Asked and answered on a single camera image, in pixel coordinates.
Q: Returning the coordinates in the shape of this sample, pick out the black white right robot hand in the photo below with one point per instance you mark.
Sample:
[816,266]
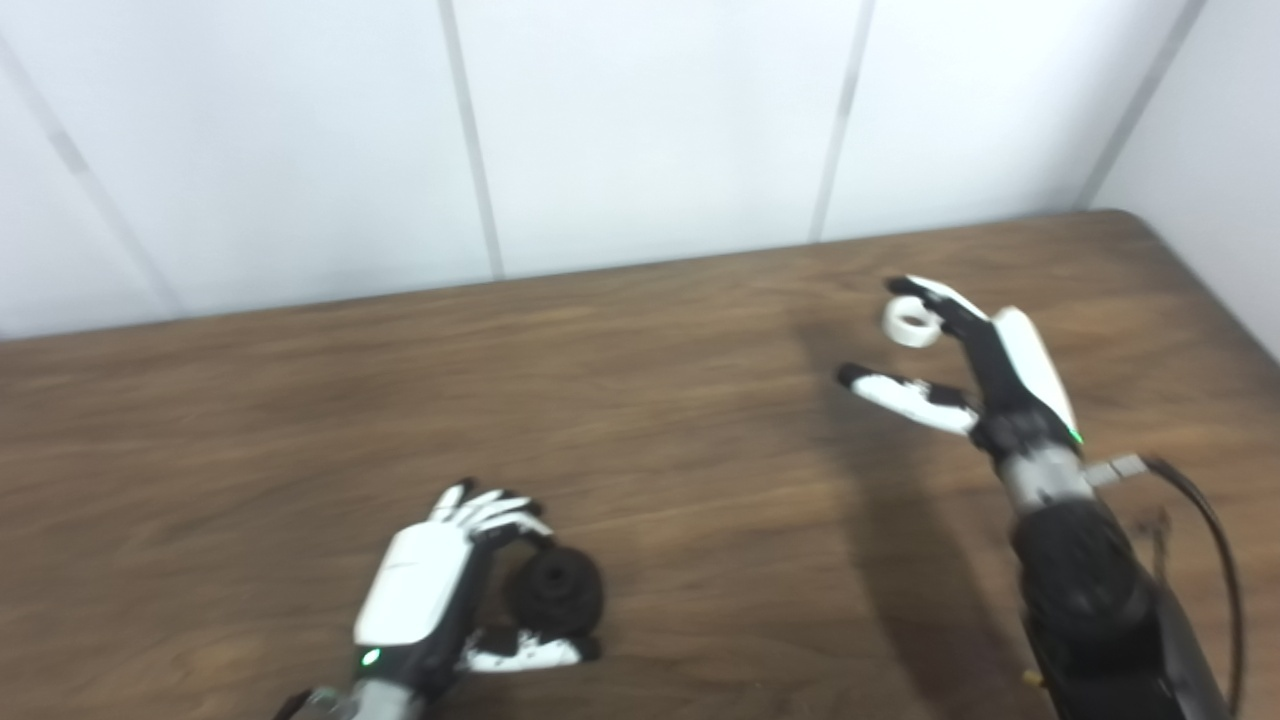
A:
[1020,380]

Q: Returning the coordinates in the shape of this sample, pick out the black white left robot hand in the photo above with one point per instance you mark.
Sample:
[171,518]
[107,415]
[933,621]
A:
[420,580]

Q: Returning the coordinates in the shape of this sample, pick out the round black plastic part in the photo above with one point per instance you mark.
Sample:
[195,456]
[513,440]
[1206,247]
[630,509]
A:
[555,595]

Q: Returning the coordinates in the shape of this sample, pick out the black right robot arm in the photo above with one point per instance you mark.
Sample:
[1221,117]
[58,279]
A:
[1090,600]

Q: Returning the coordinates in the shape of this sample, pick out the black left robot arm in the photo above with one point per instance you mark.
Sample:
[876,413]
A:
[375,703]

